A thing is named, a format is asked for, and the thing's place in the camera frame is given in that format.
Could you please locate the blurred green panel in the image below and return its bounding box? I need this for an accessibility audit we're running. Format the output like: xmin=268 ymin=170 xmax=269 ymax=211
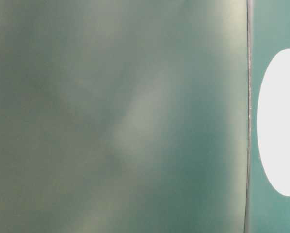
xmin=0 ymin=0 xmax=248 ymax=233

